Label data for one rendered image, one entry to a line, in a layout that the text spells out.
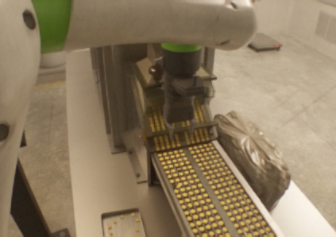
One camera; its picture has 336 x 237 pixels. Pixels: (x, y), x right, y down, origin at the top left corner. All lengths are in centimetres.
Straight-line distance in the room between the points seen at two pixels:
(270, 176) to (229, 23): 51
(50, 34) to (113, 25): 7
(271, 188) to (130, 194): 45
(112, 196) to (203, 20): 69
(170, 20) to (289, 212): 77
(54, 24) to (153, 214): 71
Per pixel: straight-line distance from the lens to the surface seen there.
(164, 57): 62
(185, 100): 67
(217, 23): 44
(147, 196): 95
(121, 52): 105
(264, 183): 85
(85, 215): 93
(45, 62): 361
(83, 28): 31
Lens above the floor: 153
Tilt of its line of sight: 34 degrees down
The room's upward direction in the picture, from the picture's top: 1 degrees clockwise
